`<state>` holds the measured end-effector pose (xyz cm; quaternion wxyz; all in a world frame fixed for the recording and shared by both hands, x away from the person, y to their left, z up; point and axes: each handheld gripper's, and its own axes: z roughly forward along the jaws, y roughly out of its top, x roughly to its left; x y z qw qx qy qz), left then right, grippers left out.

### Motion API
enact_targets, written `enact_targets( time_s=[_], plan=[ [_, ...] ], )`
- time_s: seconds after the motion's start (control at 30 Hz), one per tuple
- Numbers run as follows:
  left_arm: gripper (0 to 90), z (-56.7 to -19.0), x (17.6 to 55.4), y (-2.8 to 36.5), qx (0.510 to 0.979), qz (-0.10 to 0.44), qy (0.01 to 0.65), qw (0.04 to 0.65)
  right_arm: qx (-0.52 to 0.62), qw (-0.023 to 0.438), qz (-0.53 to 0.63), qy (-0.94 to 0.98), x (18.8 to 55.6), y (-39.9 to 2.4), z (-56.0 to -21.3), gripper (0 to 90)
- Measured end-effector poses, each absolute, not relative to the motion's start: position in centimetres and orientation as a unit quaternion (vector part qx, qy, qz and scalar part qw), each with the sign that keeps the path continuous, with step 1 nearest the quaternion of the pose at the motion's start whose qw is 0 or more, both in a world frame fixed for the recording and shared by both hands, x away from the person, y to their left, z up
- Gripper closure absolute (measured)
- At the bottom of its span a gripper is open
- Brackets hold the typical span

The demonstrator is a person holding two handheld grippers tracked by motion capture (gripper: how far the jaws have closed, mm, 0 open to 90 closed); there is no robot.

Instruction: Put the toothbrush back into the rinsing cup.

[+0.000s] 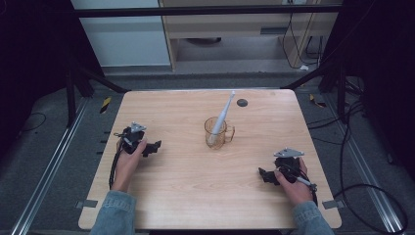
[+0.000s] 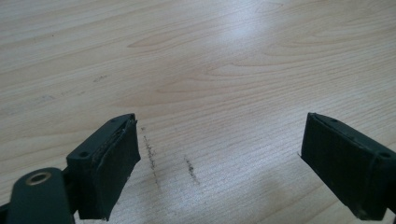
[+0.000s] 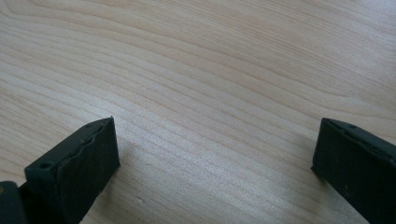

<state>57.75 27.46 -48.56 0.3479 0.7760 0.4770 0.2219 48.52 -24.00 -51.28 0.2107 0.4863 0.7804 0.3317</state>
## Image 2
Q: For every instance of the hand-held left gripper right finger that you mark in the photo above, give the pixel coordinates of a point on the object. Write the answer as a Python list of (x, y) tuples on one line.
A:
[(348, 165)]

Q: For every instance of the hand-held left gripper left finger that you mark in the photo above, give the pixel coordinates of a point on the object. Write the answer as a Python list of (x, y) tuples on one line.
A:
[(106, 168)]

